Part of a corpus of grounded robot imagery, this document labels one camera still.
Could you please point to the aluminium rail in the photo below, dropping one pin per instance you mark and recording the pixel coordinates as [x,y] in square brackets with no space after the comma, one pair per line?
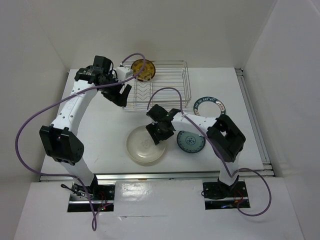
[255,120]
[158,176]

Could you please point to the blue patterned small plate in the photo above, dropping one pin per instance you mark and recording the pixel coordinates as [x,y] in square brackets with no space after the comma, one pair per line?
[189,142]

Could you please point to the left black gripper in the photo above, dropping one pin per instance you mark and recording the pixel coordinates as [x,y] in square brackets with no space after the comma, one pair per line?
[119,99]

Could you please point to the white plate teal lettered rim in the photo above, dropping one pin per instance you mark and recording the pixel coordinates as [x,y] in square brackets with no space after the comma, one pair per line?
[208,106]

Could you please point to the front aluminium rail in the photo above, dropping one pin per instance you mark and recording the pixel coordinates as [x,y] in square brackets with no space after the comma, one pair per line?
[158,176]

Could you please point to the right side aluminium rail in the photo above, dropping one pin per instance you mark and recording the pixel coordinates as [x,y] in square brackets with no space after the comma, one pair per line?
[255,120]

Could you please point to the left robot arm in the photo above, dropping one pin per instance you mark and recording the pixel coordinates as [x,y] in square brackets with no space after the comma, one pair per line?
[60,139]

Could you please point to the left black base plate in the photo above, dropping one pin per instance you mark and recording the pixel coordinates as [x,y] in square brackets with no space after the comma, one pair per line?
[102,200]

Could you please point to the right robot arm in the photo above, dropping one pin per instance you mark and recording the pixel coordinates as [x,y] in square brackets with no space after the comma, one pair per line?
[225,138]

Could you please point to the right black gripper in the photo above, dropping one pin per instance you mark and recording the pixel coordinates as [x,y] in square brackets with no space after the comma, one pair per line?
[152,128]

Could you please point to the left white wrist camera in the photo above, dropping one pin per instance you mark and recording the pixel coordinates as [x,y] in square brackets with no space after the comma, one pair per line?
[123,73]

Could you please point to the yellow brown patterned plate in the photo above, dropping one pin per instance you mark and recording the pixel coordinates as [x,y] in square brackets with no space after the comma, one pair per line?
[143,70]

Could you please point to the silver wire dish rack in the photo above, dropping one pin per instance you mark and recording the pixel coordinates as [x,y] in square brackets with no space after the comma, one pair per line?
[166,83]

